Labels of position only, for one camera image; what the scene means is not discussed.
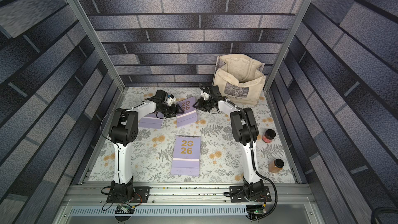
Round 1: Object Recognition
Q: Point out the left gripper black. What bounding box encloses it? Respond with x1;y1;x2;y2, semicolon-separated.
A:
159;103;186;117

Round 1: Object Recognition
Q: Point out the purple 2026 calendar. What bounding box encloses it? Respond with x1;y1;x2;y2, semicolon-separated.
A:
176;96;198;128
138;113;164;129
171;136;201;176

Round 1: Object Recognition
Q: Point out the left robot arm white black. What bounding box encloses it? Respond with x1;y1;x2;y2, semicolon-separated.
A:
108;90;184;185

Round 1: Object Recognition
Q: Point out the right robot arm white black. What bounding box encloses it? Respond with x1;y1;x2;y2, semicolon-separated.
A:
193;85;263;192

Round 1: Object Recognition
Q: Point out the floral patterned table mat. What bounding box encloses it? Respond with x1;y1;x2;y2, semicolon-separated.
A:
86;88;295;184

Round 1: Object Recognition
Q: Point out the cream canvas tote bag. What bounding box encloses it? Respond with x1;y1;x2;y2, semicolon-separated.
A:
212;54;266;105

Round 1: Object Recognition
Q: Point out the red jar black lid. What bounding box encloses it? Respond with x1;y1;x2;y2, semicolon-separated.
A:
262;129;276;143

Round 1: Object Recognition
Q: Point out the orange jar black lid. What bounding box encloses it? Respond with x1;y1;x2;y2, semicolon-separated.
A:
268;159;285;174

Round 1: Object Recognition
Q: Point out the left green circuit board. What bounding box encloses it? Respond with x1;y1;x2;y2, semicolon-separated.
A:
115;204;136;215

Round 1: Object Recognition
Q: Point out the green circuit board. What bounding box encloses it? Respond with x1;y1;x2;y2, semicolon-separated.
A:
246;204;267;216
115;204;136;215

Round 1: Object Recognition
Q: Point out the right green circuit board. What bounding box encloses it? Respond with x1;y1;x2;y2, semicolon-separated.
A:
246;204;267;216

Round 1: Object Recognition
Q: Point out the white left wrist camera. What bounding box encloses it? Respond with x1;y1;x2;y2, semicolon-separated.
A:
165;94;177;106

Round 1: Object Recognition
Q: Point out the black corrugated cable conduit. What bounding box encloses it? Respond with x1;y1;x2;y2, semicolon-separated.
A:
198;83;278;218

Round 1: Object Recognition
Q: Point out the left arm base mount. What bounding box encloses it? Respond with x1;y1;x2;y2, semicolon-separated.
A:
106;187;151;204

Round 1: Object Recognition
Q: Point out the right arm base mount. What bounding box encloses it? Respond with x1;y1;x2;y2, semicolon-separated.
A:
224;186;272;203

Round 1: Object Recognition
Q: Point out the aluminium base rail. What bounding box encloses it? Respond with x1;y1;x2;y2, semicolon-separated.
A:
55;182;323;224

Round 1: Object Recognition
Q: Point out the right aluminium frame post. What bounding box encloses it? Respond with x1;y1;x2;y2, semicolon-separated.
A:
264;0;312;95

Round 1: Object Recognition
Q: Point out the aluminium frame post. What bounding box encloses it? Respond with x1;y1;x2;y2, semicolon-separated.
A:
264;0;312;95
66;0;125;92

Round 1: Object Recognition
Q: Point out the left aluminium frame post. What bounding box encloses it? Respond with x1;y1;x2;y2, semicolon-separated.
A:
66;0;125;92

